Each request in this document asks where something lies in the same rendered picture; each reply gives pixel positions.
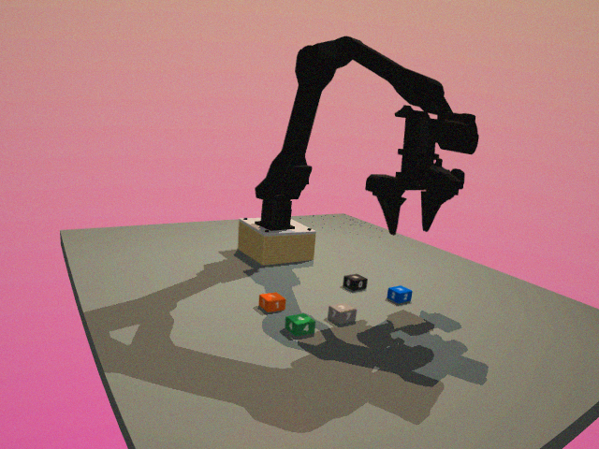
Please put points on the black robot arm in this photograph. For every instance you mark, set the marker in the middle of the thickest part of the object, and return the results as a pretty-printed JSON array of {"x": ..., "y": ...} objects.
[{"x": 315, "y": 67}]

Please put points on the blue block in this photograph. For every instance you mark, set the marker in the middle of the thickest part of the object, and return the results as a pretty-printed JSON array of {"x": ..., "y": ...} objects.
[{"x": 399, "y": 294}]

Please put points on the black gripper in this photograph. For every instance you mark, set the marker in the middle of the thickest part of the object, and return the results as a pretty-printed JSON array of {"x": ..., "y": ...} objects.
[{"x": 389, "y": 189}]

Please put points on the green block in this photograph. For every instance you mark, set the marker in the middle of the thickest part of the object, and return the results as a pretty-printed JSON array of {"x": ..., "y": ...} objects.
[{"x": 300, "y": 324}]

